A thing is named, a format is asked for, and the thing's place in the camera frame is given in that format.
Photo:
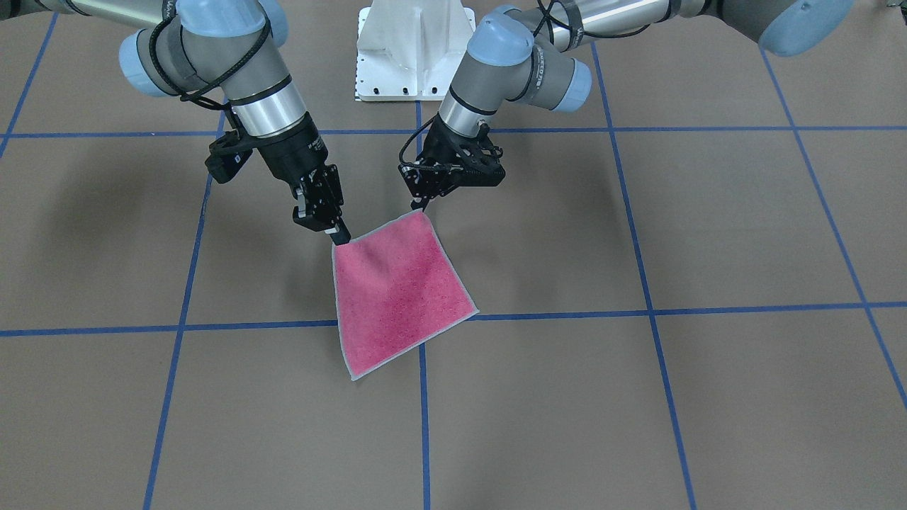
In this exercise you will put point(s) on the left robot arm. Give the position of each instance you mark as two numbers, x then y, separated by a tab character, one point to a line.
520	56

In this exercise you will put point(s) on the pink towel with grey back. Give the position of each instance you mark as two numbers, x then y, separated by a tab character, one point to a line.
395	288

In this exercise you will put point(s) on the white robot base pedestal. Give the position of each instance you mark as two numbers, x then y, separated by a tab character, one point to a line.
410	50

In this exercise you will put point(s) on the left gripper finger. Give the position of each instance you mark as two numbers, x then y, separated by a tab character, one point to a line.
421	202

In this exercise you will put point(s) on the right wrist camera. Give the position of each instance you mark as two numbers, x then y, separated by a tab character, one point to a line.
227	155

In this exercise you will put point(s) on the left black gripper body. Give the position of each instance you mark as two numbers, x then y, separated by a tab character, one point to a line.
442	144

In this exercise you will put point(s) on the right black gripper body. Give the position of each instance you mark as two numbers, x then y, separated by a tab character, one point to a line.
292	154

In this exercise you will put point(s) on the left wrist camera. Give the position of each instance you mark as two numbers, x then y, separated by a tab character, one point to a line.
479	163

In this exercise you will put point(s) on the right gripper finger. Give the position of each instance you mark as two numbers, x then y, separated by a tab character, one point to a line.
339	233

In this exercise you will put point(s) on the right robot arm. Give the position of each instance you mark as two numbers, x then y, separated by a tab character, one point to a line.
226	56

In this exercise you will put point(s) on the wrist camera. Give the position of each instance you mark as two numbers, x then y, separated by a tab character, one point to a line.
479	163
227	155

